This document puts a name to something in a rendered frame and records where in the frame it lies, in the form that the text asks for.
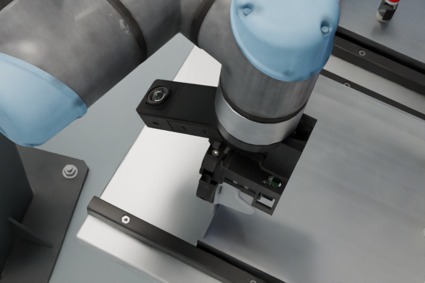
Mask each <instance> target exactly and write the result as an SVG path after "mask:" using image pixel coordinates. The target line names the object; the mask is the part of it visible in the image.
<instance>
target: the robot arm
mask: <svg viewBox="0 0 425 283"><path fill-rule="evenodd" d="M339 19H340V6H339V2H338V0H0V132H1V133H2V134H3V135H4V136H6V137H7V138H9V139H10V140H11V141H13V142H15V143H17V144H19V145H21V146H24V147H36V146H40V145H43V144H44V143H45V142H47V141H48V140H50V139H51V138H52V137H53V136H55V135H56V134H58V133H59V132H60V131H61V130H62V129H64V128H65V127H67V126H68V125H69V124H71V123H72V122H73V121H74V120H76V119H79V118H81V117H83V116H84V115H85V114H86V113H87V109H88V108H89V107H90V106H91V105H93V104H94V103H95V102H97V101H98V100H99V99H100V98H101V97H102V96H103V95H105V94H106V93H107V92H108V91H110V90H111V89H112V88H113V87H114V86H115V85H117V84H118V83H119V82H120V81H121V80H122V79H124V78H125V77H126V76H127V75H129V74H130V73H131V72H132V71H133V70H134V69H135V68H137V67H138V66H139V65H140V64H142V63H143V62H144V61H146V60H147V59H148V58H149V57H151V56H152V55H153V54H154V53H155V52H156V51H158V50H159V49H160V48H162V46H163V45H165V44H166V43H167V42H169V41H170V40H171V39H172V38H173V37H174V36H175V35H176V34H178V33H181V34H182V35H183V36H184V37H186V38H187V39H188V40H189V41H191V42H192V43H193V44H195V45H196V46H197V47H198V48H199V49H203V50H204V51H205V52H207V53H208V54H209V55H210V56H211V57H213V58H214V59H215V60H217V62H219V63H220V64H221V71H220V75H219V81H218V86H217V87H214V86H209V85H199V84H194V83H185V82H180V81H171V80H161V79H157V80H154V82H153V83H152V85H151V86H150V88H149V89H148V91H147V93H146V94H145V95H144V97H143V99H142V100H141V102H140V104H139V105H138V106H137V108H136V111H137V113H138V114H139V116H140V117H141V119H142V120H143V122H144V123H145V125H146V126H147V127H148V128H154V129H160V130H164V131H170V132H175V133H181V134H185V135H192V136H199V137H203V138H208V142H209V143H210V146H209V148H208V149H207V152H206V154H205V156H204V158H203V160H202V164H201V167H200V170H199V174H201V175H202V176H201V177H200V179H199V185H198V187H197V192H196V196H197V197H199V198H201V199H203V200H205V201H207V202H209V203H212V204H214V205H215V204H222V205H225V206H227V207H230V208H233V209H235V210H238V211H240V212H243V213H245V214H249V215H252V214H254V213H255V212H256V210H255V208H257V209H259V210H261V211H263V212H265V213H267V214H269V215H271V216H272V214H273V212H274V210H275V208H276V206H277V204H278V202H279V200H280V198H281V195H282V193H283V191H284V189H285V187H286V185H287V183H288V181H289V179H290V176H291V175H292V172H293V170H294V169H295V166H296V165H297V162H298V161H299V158H300V156H301V155H302V152H303V150H304V148H305V146H306V144H307V142H308V140H309V137H310V135H311V133H312V130H313V129H314V127H315V125H316V123H317V119H315V118H313V117H310V116H308V115H306V114H304V113H303V112H304V110H305V107H306V105H307V103H308V100H309V97H310V96H311V93H312V90H313V88H314V85H315V84H316V82H317V79H318V77H319V74H320V72H321V70H322V69H323V67H324V66H325V64H326V63H327V62H328V59H329V57H330V55H331V51H332V48H333V38H334V36H335V32H336V29H337V27H338V23H339ZM280 183H281V186H279V184H280ZM240 191H241V192H243V193H245V194H247V195H249V196H251V197H253V198H254V199H253V201H252V204H251V205H250V204H249V203H247V202H246V201H245V200H244V199H243V198H242V197H241V196H240ZM261 197H262V198H266V199H268V200H270V201H273V199H275V201H274V203H273V206H272V208H271V207H269V206H267V205H265V204H263V203H261V202H259V201H257V200H260V199H261ZM254 207H255V208H254Z"/></svg>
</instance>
